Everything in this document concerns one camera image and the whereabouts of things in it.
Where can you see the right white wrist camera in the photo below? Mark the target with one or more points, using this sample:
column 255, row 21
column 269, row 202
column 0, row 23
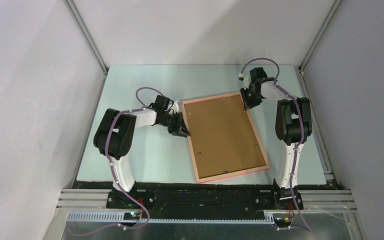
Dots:
column 246, row 80

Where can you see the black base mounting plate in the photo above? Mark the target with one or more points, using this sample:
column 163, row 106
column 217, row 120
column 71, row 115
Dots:
column 142, row 193

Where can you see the aluminium front rail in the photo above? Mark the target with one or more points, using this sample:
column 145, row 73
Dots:
column 90, row 205

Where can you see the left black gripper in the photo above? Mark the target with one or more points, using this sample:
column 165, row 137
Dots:
column 180, row 128

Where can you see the brown backing board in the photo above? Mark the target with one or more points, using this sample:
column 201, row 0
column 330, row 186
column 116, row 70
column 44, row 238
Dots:
column 225, row 136

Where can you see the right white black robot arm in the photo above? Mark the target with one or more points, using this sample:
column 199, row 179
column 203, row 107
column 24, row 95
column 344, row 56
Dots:
column 293, row 125

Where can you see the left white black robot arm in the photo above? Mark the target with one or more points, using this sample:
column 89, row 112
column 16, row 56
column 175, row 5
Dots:
column 114, row 136

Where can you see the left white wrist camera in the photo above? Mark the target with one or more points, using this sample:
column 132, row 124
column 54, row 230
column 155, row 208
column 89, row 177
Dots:
column 176, row 107

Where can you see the right aluminium corner post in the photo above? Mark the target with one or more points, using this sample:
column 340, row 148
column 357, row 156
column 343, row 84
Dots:
column 320, row 33

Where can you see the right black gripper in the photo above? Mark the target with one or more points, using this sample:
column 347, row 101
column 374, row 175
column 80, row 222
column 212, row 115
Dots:
column 248, row 104

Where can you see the orange wooden picture frame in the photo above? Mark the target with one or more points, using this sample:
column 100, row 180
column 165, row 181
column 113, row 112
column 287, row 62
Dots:
column 192, row 145

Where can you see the aluminium corner post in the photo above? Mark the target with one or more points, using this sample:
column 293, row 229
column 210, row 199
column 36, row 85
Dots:
column 320, row 33
column 86, row 34

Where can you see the left aluminium corner post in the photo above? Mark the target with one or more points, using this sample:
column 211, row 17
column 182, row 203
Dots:
column 86, row 34

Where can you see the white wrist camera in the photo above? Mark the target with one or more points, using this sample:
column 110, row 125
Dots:
column 176, row 107
column 246, row 80

